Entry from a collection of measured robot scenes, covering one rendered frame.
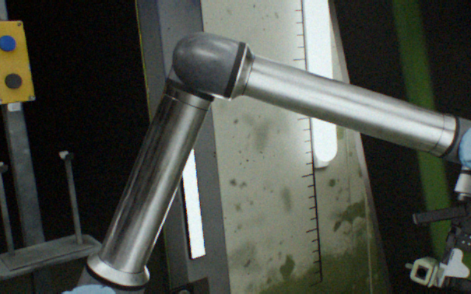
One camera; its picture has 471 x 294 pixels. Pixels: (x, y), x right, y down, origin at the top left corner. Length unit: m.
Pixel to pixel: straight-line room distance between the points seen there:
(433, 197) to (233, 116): 0.81
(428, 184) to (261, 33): 0.86
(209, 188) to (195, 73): 1.02
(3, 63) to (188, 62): 0.93
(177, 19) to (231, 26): 0.23
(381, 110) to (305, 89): 0.15
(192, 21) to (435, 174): 1.05
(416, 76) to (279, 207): 0.76
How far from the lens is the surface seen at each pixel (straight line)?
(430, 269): 1.18
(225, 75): 0.95
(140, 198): 1.14
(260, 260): 2.16
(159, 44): 1.84
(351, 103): 1.00
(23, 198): 1.91
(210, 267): 2.03
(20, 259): 1.81
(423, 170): 1.99
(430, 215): 1.28
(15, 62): 1.82
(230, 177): 1.99
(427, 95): 1.91
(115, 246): 1.19
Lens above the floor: 1.35
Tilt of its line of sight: 9 degrees down
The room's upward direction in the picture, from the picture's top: 6 degrees counter-clockwise
